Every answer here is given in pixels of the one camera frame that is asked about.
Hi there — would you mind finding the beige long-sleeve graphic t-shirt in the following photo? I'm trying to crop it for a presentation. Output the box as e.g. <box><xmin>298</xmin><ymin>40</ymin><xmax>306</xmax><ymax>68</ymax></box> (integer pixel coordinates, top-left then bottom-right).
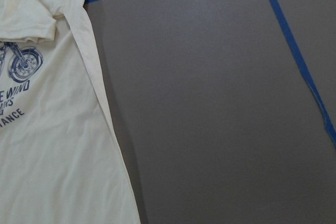
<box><xmin>1</xmin><ymin>0</ymin><xmax>140</xmax><ymax>223</ymax></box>

